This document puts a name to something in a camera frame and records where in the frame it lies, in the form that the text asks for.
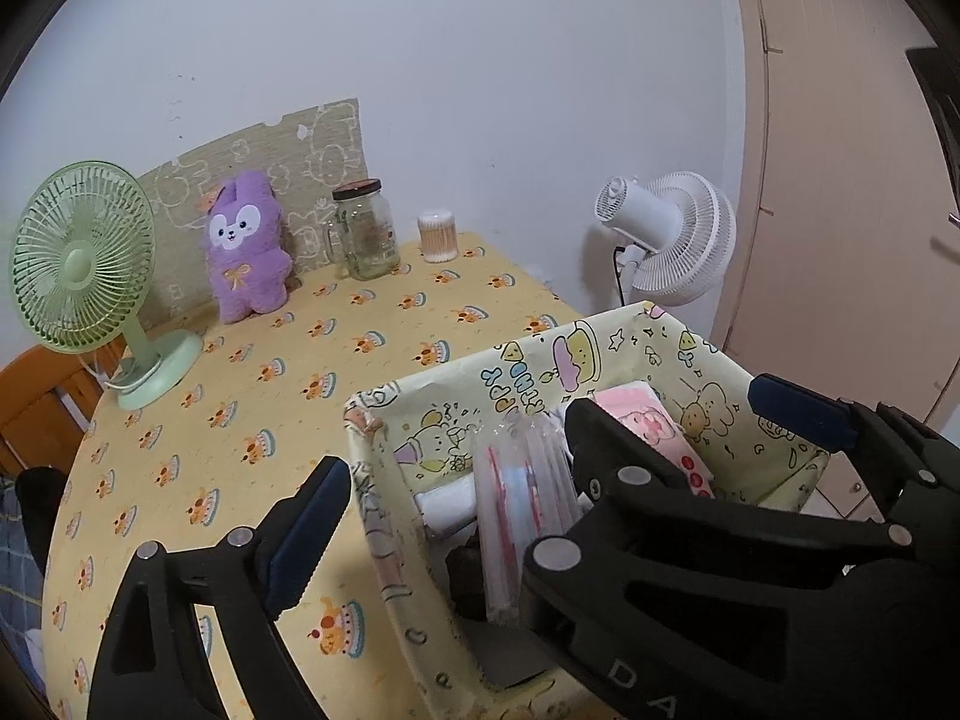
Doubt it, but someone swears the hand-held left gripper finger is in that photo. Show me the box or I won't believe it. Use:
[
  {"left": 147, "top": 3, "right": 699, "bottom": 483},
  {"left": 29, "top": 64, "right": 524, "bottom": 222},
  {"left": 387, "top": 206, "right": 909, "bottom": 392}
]
[{"left": 86, "top": 454, "right": 353, "bottom": 720}]

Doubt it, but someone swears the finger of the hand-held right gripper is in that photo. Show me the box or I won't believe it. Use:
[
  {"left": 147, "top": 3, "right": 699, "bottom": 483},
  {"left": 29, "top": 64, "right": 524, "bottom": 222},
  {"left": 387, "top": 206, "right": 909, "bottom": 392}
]
[
  {"left": 521, "top": 396, "right": 706, "bottom": 586},
  {"left": 748, "top": 373, "right": 960, "bottom": 563}
]

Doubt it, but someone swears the cartoon print tissue pack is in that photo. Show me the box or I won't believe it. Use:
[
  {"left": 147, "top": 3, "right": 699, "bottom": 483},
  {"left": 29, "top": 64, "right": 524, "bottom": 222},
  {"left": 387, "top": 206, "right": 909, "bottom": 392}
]
[{"left": 592, "top": 381, "right": 715, "bottom": 500}]

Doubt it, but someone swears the printed fabric storage box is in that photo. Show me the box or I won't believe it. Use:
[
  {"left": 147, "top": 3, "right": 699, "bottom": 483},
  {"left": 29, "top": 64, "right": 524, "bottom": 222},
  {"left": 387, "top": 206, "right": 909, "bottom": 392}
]
[{"left": 343, "top": 300, "right": 832, "bottom": 720}]

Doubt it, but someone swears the clear striped plastic pack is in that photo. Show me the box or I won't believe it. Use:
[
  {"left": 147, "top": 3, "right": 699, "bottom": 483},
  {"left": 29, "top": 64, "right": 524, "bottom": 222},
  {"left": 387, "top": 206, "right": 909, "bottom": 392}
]
[{"left": 471, "top": 416, "right": 587, "bottom": 625}]

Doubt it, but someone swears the white cloth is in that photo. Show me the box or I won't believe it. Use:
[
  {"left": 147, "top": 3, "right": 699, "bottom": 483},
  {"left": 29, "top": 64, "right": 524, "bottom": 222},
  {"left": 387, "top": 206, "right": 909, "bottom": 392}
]
[{"left": 416, "top": 476, "right": 481, "bottom": 539}]

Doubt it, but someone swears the black crinkled bundle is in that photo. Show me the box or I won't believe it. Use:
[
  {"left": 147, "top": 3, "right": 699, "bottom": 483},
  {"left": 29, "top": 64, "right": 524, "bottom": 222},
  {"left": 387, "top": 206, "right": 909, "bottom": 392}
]
[{"left": 444, "top": 540, "right": 488, "bottom": 620}]

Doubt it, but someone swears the yellow printed tablecloth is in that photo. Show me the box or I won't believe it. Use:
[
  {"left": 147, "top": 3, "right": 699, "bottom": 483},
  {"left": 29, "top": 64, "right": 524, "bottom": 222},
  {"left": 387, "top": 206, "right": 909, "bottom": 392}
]
[{"left": 41, "top": 232, "right": 601, "bottom": 720}]

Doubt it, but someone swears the beige door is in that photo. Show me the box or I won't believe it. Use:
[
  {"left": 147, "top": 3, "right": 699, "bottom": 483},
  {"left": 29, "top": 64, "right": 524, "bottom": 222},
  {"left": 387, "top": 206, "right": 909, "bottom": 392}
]
[{"left": 709, "top": 0, "right": 960, "bottom": 526}]

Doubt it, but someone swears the white standing fan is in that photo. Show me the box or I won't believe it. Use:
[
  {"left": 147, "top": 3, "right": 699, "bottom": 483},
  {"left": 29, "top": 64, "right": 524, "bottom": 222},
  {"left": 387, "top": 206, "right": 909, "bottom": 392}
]
[{"left": 595, "top": 171, "right": 738, "bottom": 308}]

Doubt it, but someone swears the cotton swab container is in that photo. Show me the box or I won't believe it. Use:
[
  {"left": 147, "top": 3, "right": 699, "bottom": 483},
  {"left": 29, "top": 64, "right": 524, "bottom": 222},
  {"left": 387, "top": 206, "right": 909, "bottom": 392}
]
[{"left": 418, "top": 208, "right": 458, "bottom": 263}]

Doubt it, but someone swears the blue plaid bedding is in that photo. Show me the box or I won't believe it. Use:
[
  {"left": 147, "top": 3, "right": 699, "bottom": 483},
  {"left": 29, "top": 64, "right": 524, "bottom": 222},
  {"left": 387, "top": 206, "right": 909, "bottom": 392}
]
[{"left": 0, "top": 476, "right": 46, "bottom": 661}]

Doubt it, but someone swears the purple plush toy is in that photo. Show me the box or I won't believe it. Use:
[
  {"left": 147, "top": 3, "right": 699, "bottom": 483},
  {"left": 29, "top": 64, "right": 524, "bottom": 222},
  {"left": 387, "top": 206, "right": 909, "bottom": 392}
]
[{"left": 206, "top": 171, "right": 293, "bottom": 325}]

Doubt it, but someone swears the wooden chair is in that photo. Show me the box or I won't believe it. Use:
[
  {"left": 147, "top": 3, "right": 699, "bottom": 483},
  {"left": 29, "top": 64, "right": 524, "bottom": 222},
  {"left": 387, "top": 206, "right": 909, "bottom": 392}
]
[{"left": 0, "top": 337, "right": 128, "bottom": 477}]

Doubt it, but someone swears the glass jar with lid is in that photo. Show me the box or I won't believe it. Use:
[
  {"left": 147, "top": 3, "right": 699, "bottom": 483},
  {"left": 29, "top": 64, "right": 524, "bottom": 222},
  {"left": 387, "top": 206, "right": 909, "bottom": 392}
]
[{"left": 324, "top": 178, "right": 397, "bottom": 282}]

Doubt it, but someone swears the green desk fan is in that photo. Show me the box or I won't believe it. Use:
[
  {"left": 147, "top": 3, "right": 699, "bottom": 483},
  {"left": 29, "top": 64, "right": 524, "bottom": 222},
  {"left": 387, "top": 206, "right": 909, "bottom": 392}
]
[{"left": 9, "top": 160, "right": 205, "bottom": 412}]

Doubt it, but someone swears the green printed board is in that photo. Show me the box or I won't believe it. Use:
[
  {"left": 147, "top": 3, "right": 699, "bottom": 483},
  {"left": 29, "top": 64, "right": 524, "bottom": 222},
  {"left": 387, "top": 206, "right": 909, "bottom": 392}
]
[{"left": 135, "top": 97, "right": 370, "bottom": 335}]

